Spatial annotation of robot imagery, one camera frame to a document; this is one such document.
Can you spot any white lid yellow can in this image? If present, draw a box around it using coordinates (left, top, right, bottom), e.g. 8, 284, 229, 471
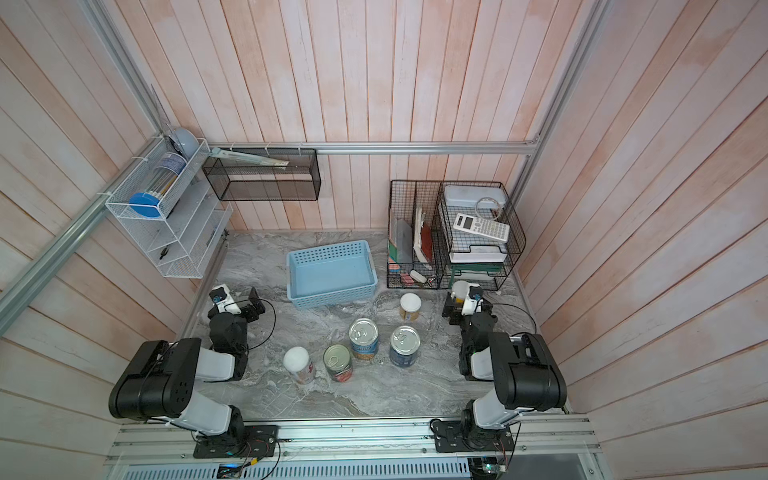
400, 293, 422, 321

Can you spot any blue can silver lid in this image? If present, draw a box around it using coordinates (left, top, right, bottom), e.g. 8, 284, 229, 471
389, 325, 421, 368
348, 318, 379, 360

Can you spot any white lid red can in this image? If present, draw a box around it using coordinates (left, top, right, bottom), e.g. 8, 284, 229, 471
283, 346, 316, 385

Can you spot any light blue plastic basket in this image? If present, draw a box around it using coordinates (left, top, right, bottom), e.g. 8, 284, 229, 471
286, 240, 378, 309

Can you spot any red label can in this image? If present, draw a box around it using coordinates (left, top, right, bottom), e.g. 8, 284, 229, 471
323, 344, 353, 383

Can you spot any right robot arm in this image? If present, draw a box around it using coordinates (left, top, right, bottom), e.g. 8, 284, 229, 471
435, 281, 567, 451

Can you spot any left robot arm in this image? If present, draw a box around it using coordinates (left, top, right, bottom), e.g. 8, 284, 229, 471
108, 284, 269, 458

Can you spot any white calculator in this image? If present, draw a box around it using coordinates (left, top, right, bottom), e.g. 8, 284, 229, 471
452, 213, 510, 242

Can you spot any white tray in organizer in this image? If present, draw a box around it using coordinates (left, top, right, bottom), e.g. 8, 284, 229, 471
443, 184, 506, 210

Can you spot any clear tube blue cap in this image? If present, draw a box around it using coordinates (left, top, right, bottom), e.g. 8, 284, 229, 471
129, 152, 187, 218

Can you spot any black wire desk organizer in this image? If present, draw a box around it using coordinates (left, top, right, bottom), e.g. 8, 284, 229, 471
386, 180, 526, 291

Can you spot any white wire wall shelf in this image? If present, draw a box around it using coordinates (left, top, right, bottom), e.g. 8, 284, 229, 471
106, 138, 232, 279

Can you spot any black wire wall basket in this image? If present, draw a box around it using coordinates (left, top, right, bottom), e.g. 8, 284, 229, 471
202, 147, 322, 201

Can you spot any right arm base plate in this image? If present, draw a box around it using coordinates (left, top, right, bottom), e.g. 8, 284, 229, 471
429, 419, 515, 453

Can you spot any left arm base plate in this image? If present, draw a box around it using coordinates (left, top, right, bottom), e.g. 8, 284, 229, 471
193, 425, 279, 460

